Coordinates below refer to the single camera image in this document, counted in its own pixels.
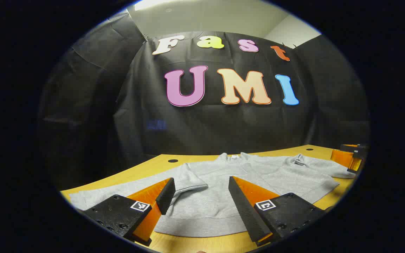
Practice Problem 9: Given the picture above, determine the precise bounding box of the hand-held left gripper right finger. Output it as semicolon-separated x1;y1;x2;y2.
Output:
228;176;327;246

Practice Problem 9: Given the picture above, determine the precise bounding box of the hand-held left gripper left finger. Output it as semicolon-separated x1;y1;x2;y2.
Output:
82;177;176;246

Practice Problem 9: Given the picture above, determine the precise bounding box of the grey sweatshirt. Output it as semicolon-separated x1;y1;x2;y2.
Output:
70;152;356;238

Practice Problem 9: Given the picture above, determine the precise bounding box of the black backdrop cloth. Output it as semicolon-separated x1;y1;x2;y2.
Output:
37;12;371;190

